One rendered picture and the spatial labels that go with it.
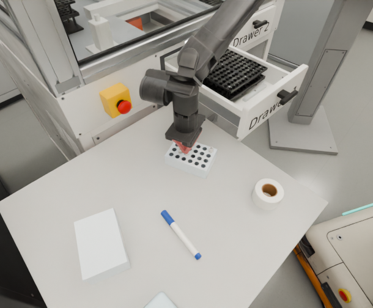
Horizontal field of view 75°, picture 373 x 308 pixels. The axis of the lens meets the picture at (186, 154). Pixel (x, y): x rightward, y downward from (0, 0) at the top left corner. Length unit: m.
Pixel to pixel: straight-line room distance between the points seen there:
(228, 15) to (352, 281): 1.05
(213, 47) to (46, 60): 0.37
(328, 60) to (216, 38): 1.28
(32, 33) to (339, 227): 1.28
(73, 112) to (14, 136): 1.51
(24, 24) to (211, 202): 0.55
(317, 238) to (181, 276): 0.80
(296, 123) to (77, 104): 1.63
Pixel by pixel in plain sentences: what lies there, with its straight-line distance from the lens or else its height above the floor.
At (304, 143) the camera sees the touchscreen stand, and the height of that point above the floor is 0.03.
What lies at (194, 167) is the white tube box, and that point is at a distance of 0.65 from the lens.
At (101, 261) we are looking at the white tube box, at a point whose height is 0.81.
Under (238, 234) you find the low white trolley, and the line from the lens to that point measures 0.61.
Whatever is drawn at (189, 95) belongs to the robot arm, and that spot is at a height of 1.01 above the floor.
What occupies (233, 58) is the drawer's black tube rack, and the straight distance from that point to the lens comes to 0.87.
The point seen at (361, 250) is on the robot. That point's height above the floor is 0.28.
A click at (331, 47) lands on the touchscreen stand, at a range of 1.72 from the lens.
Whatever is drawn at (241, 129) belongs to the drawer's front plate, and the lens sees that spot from 0.67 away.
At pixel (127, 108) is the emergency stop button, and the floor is 0.88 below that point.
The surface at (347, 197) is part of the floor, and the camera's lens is 1.80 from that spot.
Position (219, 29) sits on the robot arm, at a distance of 0.54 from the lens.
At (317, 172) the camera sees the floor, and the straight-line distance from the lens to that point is 1.83.
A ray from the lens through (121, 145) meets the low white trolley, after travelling 0.77.
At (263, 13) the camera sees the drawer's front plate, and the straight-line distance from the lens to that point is 1.16.
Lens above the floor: 1.32
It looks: 51 degrees down
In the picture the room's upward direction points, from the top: straight up
